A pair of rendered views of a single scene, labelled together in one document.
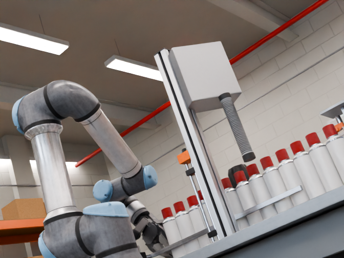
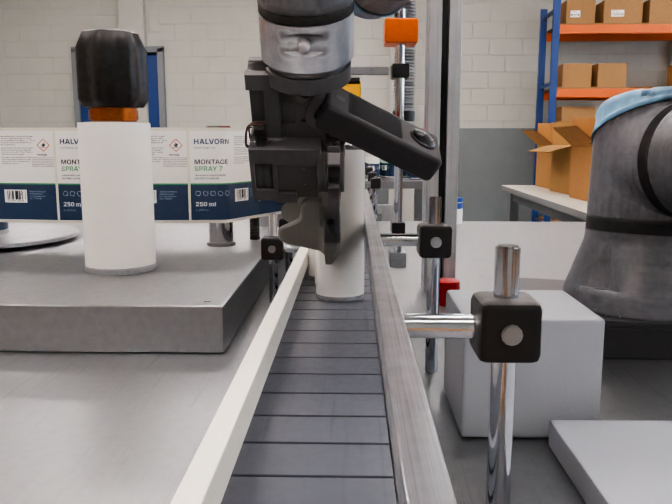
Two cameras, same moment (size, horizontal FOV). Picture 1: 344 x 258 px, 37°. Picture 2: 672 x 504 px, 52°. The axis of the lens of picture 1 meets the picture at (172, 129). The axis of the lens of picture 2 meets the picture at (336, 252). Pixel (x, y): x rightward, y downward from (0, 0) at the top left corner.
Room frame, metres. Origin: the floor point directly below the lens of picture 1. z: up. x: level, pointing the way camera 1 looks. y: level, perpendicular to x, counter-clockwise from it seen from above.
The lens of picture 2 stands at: (2.07, 0.73, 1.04)
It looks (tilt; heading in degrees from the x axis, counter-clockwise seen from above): 9 degrees down; 239
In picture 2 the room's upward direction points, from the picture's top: straight up
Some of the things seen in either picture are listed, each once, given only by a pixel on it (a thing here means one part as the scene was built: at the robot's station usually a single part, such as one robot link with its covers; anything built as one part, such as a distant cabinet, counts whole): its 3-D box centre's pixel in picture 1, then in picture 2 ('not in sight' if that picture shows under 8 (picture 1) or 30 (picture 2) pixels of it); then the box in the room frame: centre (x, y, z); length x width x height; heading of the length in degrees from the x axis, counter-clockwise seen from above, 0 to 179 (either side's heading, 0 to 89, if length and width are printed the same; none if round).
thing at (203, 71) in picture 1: (201, 78); not in sight; (1.45, -0.14, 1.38); 0.17 x 0.10 x 0.19; 113
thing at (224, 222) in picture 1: (197, 148); (443, 53); (1.43, -0.05, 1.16); 0.04 x 0.04 x 0.67; 58
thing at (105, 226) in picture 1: (107, 226); (653, 155); (1.39, 0.26, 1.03); 0.13 x 0.12 x 0.14; 72
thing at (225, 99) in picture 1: (236, 126); (404, 53); (1.40, -0.18, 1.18); 0.04 x 0.04 x 0.21
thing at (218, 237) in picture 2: not in sight; (219, 186); (1.66, -0.31, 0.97); 0.05 x 0.05 x 0.19
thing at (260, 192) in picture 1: (263, 196); not in sight; (1.51, -0.19, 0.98); 0.05 x 0.05 x 0.20
